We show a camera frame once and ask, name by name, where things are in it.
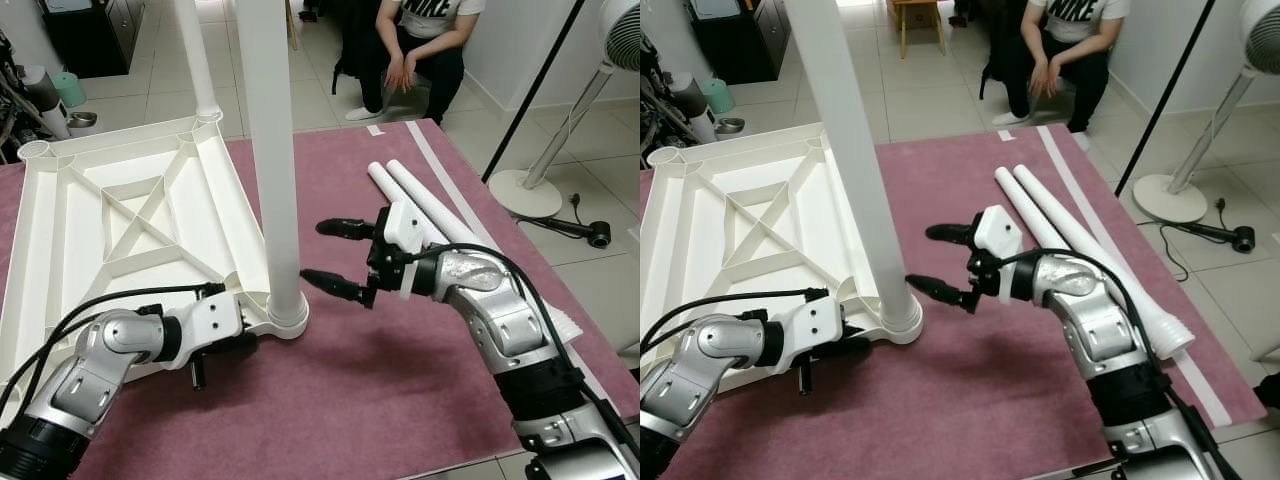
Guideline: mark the white plastic table leg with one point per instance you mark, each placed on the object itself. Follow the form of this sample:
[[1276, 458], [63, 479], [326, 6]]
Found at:
[[195, 50], [1005, 185], [380, 180], [270, 150], [440, 205], [812, 118], [1060, 210], [850, 150]]

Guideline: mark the white plastic table top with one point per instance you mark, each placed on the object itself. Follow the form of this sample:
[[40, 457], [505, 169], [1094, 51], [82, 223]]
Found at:
[[120, 200], [760, 200]]

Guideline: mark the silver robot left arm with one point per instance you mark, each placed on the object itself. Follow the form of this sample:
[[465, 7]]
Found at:
[[100, 370], [700, 375]]

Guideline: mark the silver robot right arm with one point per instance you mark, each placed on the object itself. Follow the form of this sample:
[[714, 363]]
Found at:
[[1100, 330], [500, 320]]

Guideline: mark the long white tape strip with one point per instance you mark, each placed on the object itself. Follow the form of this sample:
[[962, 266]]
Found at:
[[1075, 180], [440, 170]]

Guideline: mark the white floor fan stand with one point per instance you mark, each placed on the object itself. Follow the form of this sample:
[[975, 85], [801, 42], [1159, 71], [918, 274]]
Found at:
[[525, 195], [1170, 200]]

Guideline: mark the seated person in black trousers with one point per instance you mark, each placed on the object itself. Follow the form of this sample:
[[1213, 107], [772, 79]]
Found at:
[[420, 50], [1070, 50]]

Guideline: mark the wooden stool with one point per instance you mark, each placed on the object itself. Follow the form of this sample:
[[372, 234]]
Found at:
[[920, 20]]

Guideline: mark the thin black pole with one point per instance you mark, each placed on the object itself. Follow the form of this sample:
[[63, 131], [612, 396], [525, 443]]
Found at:
[[1165, 100], [530, 95]]

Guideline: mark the steel pet bowl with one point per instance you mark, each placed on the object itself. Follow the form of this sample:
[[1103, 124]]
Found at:
[[730, 126], [82, 120]]

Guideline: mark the teal plastic cup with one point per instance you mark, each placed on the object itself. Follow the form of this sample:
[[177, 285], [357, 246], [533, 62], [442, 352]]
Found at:
[[68, 88], [717, 95]]

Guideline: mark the black cabinet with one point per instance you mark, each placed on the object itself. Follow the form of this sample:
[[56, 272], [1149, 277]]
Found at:
[[745, 40], [95, 35]]

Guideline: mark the grey and white canister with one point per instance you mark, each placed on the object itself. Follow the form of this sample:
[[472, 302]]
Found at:
[[695, 105], [45, 100]]

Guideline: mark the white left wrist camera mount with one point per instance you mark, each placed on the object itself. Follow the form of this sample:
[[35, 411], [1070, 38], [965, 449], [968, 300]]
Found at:
[[215, 320], [815, 322]]

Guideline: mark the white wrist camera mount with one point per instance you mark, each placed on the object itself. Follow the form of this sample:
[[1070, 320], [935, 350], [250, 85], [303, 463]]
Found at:
[[215, 320], [815, 322], [1000, 232], [402, 228]]

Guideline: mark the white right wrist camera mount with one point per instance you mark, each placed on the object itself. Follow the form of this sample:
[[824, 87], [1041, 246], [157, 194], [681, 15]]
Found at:
[[402, 228], [1000, 232]]

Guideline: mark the black metal table frame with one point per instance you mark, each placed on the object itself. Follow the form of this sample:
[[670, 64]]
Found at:
[[1270, 390]]

